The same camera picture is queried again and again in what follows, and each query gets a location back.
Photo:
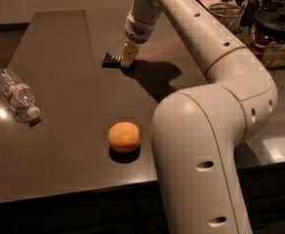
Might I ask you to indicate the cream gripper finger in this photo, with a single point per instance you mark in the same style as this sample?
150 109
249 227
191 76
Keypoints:
130 51

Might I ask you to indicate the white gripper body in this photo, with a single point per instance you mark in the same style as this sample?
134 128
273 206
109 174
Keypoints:
139 30

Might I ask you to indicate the dark chocolate rxbar wrapper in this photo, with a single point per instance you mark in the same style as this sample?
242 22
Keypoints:
112 61

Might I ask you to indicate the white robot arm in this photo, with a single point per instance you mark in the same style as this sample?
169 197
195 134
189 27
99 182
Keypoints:
194 131

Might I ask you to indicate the orange fruit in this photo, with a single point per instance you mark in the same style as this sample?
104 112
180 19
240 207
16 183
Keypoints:
124 137

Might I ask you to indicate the clear plastic water bottle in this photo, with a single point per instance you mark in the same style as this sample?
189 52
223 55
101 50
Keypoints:
19 97

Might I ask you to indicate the snack jar with black lid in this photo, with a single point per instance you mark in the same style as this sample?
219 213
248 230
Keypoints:
266 39

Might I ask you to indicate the wire mesh cup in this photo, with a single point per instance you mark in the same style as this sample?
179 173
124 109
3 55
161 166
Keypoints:
228 15

